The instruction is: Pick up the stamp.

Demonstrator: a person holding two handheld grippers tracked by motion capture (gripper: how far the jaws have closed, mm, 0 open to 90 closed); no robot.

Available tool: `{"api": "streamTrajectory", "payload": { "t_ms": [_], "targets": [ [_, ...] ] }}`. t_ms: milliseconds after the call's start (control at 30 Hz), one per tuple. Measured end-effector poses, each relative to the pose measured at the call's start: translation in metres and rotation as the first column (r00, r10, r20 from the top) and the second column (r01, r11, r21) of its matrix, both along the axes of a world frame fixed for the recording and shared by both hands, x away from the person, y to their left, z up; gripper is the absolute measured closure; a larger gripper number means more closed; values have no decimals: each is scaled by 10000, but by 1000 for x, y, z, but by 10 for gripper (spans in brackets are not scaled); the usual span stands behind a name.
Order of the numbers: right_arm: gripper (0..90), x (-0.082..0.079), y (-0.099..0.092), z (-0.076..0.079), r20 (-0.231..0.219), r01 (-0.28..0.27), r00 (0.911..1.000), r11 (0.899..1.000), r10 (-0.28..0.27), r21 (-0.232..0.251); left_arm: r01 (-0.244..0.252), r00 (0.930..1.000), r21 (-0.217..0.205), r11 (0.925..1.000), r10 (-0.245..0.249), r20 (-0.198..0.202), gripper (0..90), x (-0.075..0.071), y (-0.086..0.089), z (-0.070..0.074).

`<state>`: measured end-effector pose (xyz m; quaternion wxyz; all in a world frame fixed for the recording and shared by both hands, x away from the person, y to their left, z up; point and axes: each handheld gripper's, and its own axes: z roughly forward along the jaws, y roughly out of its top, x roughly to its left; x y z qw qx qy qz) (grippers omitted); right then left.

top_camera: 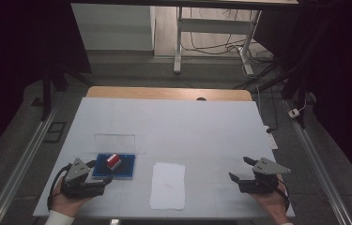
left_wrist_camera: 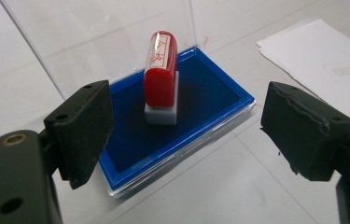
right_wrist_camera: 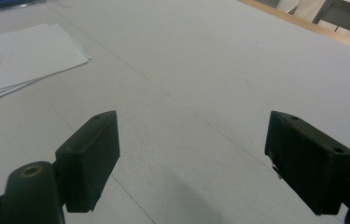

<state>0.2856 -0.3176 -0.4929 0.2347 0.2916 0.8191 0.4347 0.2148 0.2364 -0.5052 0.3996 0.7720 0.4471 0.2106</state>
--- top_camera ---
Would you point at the white desk frame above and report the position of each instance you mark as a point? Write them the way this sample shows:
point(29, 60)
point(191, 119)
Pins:
point(214, 25)

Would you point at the person's right hand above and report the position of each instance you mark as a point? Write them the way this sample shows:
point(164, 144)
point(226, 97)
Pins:
point(272, 201)

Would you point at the red stamp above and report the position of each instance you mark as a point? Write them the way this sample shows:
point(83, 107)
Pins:
point(113, 161)

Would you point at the person's left hand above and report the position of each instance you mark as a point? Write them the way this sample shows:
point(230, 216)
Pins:
point(67, 204)

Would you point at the dark curtain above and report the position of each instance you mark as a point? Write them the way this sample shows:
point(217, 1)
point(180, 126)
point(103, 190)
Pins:
point(14, 62)
point(345, 78)

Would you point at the white table cover sheet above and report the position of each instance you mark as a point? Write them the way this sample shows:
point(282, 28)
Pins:
point(180, 131)

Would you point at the white paper sheet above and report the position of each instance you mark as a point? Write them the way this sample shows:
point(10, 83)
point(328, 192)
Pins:
point(168, 187)

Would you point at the metal floor rail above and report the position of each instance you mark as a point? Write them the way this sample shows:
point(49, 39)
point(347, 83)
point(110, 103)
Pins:
point(317, 162)
point(17, 168)

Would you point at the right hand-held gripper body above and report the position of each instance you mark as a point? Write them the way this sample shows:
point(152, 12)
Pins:
point(263, 179)

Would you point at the white cabinet panel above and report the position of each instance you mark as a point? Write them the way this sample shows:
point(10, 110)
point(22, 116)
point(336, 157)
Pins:
point(114, 28)

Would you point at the black floor socket plate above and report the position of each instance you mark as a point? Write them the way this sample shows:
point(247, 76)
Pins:
point(54, 132)

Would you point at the blue ink pad box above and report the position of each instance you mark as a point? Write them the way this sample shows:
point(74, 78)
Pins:
point(123, 170)

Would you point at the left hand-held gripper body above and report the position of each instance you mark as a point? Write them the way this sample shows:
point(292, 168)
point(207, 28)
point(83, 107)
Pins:
point(78, 187)

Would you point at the black stand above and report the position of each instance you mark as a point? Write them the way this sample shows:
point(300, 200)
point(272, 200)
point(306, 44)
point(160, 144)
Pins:
point(47, 90)
point(292, 78)

